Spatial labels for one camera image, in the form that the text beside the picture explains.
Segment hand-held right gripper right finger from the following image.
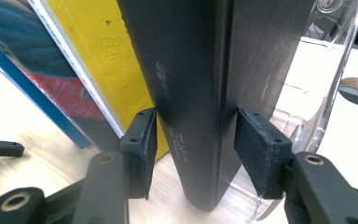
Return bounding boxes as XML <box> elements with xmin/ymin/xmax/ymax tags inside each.
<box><xmin>233</xmin><ymin>107</ymin><xmax>358</xmax><ymax>224</ymax></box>

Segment thick blue book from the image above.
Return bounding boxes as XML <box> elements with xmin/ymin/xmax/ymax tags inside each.
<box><xmin>0</xmin><ymin>31</ymin><xmax>91</xmax><ymax>149</ymax></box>

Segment yellow book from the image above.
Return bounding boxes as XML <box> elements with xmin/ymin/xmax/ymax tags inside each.
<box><xmin>27</xmin><ymin>0</ymin><xmax>170</xmax><ymax>161</ymax></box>

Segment red book with winged creature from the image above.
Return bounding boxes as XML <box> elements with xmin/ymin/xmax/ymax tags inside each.
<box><xmin>0</xmin><ymin>0</ymin><xmax>122</xmax><ymax>152</ymax></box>

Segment clear acrylic book rack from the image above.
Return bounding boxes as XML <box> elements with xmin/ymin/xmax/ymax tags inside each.
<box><xmin>229</xmin><ymin>0</ymin><xmax>358</xmax><ymax>222</ymax></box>

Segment black book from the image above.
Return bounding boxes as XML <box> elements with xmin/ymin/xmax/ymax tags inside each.
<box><xmin>117</xmin><ymin>0</ymin><xmax>315</xmax><ymax>213</ymax></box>

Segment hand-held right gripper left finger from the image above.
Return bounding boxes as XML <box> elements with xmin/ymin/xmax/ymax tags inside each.
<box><xmin>73</xmin><ymin>107</ymin><xmax>158</xmax><ymax>224</ymax></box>

